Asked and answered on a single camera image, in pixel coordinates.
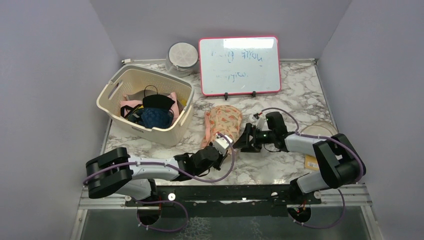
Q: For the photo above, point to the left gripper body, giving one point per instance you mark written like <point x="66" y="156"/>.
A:
<point x="217" y="163"/>

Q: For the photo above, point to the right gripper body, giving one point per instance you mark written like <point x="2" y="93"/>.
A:
<point x="263" y="137"/>

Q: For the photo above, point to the floral mesh laundry bag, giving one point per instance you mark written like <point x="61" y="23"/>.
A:
<point x="224" y="119"/>

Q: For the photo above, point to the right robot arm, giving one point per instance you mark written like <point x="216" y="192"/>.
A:
<point x="338" y="162"/>

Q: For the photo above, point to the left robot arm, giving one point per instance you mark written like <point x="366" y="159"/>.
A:
<point x="116" y="172"/>

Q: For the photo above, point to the black bra in basket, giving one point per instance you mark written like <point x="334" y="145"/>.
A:
<point x="157" y="101"/>

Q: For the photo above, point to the cream plastic laundry basket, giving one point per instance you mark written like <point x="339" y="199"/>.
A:
<point x="132" y="79"/>

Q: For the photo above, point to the small yellow notepad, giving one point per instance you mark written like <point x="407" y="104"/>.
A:
<point x="311" y="163"/>

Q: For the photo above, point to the pink garment in basket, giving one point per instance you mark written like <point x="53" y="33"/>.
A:
<point x="132" y="101"/>

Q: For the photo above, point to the round white disc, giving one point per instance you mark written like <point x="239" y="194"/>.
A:
<point x="320" y="128"/>

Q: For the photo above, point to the blue lace garment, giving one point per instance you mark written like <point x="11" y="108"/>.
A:
<point x="153" y="118"/>

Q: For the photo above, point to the pink framed whiteboard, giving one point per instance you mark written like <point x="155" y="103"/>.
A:
<point x="242" y="65"/>

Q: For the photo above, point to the white round mesh container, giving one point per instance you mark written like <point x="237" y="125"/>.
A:
<point x="181" y="59"/>

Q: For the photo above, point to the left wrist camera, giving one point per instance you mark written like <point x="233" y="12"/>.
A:
<point x="222" y="143"/>

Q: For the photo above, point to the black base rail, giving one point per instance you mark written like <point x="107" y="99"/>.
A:
<point x="215" y="201"/>

